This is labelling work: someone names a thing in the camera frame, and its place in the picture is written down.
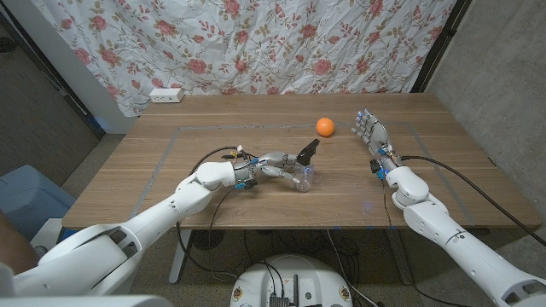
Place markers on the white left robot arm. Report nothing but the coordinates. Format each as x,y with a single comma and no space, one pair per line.
128,239

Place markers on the white power strip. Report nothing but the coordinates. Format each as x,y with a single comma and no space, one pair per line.
166,95

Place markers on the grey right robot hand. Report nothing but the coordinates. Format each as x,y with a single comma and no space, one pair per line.
375,134

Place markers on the white table leg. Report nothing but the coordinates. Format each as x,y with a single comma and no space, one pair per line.
179,260

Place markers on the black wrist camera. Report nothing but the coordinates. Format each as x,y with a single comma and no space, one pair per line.
249,184
375,166

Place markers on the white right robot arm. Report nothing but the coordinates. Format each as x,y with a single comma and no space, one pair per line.
448,230

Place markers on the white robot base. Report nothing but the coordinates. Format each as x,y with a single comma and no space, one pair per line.
294,277

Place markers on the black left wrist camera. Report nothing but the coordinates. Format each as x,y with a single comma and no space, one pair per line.
249,184

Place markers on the floral backdrop cloth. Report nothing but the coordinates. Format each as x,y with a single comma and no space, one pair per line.
256,42

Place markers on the black backdrop frame pole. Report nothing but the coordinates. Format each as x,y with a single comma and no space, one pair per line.
68,94
441,42

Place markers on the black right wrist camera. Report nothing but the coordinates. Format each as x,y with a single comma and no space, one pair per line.
375,166

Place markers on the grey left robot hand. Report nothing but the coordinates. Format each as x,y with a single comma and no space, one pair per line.
273,160

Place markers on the clear spray bottle black top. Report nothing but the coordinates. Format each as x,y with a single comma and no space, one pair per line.
308,152

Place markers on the blue plastic bin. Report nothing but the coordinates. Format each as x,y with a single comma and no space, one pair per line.
25,196

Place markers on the orange fruit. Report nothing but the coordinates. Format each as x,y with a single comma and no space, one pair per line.
325,127

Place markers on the grey table leg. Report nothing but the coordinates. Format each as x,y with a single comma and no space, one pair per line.
396,256

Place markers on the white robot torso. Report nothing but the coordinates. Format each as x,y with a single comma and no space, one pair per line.
85,302

